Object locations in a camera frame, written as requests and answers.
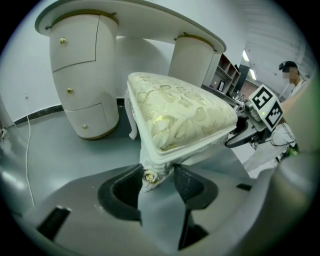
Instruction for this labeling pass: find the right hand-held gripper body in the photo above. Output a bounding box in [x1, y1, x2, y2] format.
[243, 84, 285, 145]

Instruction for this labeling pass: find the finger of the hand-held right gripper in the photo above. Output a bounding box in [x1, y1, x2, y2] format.
[224, 116, 255, 148]

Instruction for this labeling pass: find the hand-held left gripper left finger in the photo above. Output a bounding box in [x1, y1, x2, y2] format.
[22, 163, 145, 256]

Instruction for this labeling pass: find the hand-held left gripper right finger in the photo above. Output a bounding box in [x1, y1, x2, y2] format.
[174, 163, 278, 256]

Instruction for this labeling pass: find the white stool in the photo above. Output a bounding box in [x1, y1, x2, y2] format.
[124, 71, 238, 193]

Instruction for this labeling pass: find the white desk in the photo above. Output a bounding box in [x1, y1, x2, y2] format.
[34, 0, 227, 141]

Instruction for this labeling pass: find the person's right forearm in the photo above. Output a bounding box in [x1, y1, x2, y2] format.
[281, 84, 314, 122]

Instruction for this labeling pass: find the grey wooden shelf cabinet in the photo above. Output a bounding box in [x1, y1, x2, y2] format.
[202, 53, 242, 101]

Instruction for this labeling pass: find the white floor cable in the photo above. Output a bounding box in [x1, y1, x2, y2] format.
[24, 114, 36, 208]

